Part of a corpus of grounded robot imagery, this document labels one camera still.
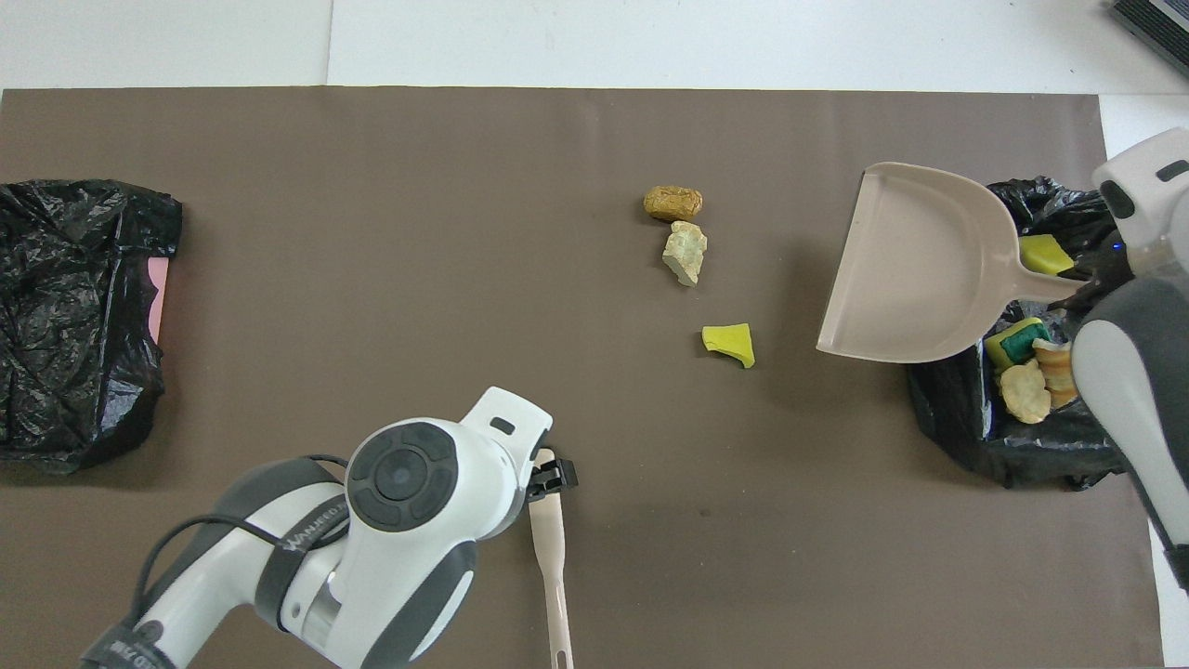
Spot brown table mat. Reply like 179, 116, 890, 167
0, 87, 1162, 669

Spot pale pink plastic dustpan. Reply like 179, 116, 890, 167
816, 162, 1083, 364

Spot black ribbed device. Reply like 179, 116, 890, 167
1110, 0, 1189, 75

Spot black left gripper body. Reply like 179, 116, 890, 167
519, 464, 557, 511

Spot brown bread roll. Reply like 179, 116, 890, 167
644, 185, 704, 224

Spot black bagged pink trash bin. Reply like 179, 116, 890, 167
0, 179, 184, 475

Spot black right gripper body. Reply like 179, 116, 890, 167
1077, 245, 1137, 308

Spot toy croissant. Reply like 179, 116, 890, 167
999, 361, 1052, 426
1033, 339, 1078, 410

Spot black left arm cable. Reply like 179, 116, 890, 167
130, 453, 350, 642

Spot yellow green-backed sponge piece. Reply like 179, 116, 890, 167
985, 318, 1052, 370

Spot beige hand brush black bristles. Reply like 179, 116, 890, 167
528, 449, 574, 669

